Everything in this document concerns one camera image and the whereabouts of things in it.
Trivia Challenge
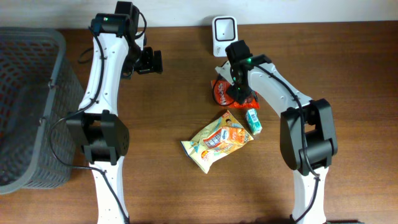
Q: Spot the red snack bag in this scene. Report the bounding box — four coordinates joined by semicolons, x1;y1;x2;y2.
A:
211;80;260;109

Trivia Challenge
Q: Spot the teal tissue pack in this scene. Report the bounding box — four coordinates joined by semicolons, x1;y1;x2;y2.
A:
246;108;262;135

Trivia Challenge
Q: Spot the yellow snack bag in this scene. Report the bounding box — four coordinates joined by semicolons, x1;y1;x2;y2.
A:
181;111;254;174

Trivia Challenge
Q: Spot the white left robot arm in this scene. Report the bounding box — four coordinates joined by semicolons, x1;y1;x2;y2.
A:
65;1;163;223

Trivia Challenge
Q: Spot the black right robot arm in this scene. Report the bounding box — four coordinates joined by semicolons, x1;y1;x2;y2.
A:
216;40;338;223

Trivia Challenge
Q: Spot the white barcode scanner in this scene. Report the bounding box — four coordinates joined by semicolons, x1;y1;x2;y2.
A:
211;16;238;57

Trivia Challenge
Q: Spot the grey plastic basket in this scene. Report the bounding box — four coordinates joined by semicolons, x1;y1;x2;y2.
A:
1;27;84;195

